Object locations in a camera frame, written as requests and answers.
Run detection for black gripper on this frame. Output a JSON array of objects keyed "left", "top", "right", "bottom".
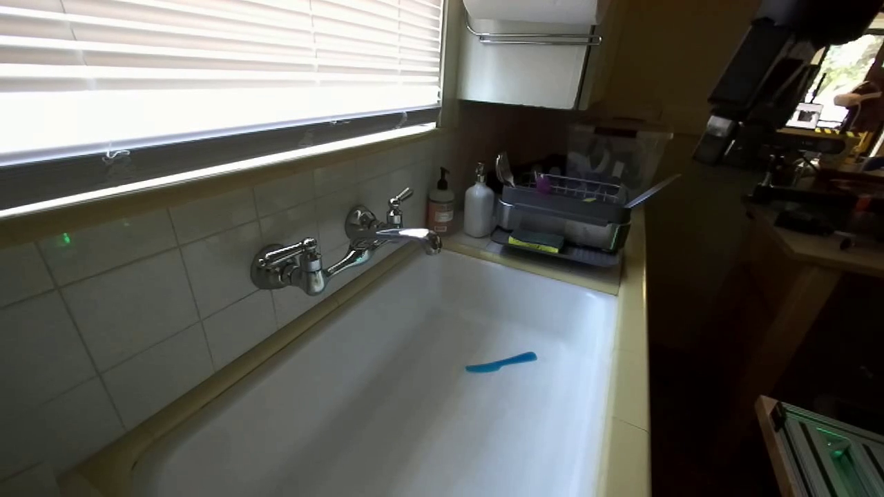
[{"left": 692, "top": 15, "right": 822, "bottom": 167}]

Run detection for purple plastic cup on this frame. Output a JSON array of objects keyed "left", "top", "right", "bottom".
[{"left": 528, "top": 166, "right": 557, "bottom": 198}]

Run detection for white sink basin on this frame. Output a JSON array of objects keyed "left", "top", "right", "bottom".
[{"left": 126, "top": 246, "right": 622, "bottom": 497}]

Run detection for clear plastic container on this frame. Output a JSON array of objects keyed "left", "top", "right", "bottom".
[{"left": 564, "top": 122, "right": 674, "bottom": 189}]

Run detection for wooden desk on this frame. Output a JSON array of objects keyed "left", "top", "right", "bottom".
[{"left": 743, "top": 127, "right": 884, "bottom": 278}]

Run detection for metal spoon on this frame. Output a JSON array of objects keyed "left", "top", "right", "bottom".
[{"left": 492, "top": 148, "right": 518, "bottom": 189}]

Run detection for yellow green sponge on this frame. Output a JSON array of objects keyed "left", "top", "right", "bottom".
[{"left": 506, "top": 232, "right": 567, "bottom": 257}]

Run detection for white soap bottle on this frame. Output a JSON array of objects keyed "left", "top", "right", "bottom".
[{"left": 460, "top": 163, "right": 500, "bottom": 239}]

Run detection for brown soap dispenser bottle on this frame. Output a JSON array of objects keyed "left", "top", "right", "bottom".
[{"left": 423, "top": 163, "right": 457, "bottom": 236}]

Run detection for green slatted crate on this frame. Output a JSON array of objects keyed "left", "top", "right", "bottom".
[{"left": 754, "top": 395, "right": 884, "bottom": 497}]

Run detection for blue plastic knife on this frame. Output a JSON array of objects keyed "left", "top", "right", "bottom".
[{"left": 463, "top": 347, "right": 538, "bottom": 376}]

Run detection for white window blinds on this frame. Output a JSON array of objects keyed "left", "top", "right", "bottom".
[{"left": 0, "top": 0, "right": 445, "bottom": 167}]

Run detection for white wall cabinet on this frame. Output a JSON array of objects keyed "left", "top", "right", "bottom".
[{"left": 455, "top": 0, "right": 602, "bottom": 113}]

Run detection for grey wire dish rack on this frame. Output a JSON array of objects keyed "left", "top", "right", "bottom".
[{"left": 492, "top": 167, "right": 685, "bottom": 271}]

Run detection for chrome wall faucet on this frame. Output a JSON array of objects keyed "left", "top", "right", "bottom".
[{"left": 247, "top": 188, "right": 445, "bottom": 298}]

